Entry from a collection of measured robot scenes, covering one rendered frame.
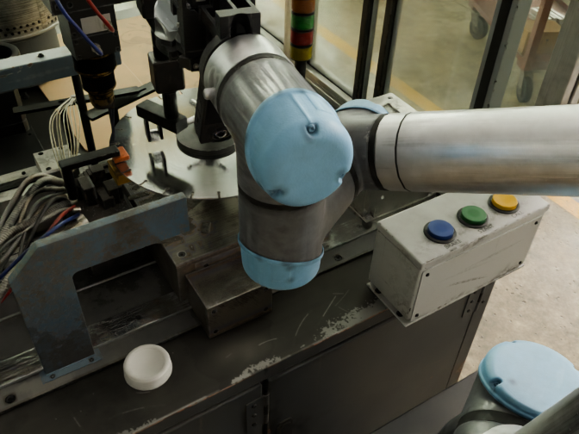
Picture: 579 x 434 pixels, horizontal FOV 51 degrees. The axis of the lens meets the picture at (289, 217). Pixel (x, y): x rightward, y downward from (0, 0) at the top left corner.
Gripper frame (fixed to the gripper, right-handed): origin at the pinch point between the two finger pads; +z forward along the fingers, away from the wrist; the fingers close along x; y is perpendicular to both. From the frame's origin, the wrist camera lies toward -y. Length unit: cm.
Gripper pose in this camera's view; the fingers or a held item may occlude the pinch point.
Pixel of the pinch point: (183, 8)
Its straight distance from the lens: 74.3
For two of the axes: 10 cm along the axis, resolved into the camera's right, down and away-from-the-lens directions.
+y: 0.5, -7.6, -6.5
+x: -9.2, 2.1, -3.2
